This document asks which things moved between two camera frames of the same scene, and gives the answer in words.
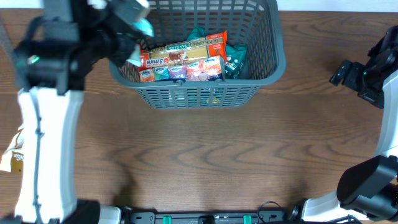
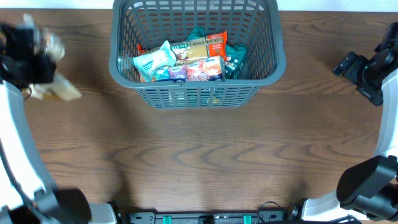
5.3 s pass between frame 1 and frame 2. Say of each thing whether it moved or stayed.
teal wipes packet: moved
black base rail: stayed
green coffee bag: stayed
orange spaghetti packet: stayed
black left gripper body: moved
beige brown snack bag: moved
